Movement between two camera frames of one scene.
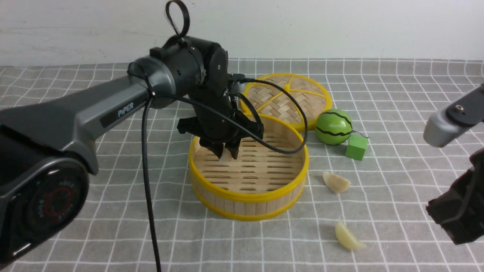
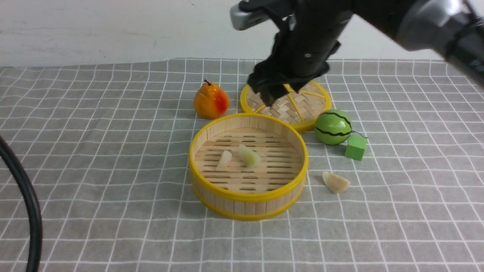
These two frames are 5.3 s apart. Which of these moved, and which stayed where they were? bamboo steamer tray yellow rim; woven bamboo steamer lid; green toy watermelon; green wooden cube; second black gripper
Moved: second black gripper
Stayed: bamboo steamer tray yellow rim; green toy watermelon; green wooden cube; woven bamboo steamer lid
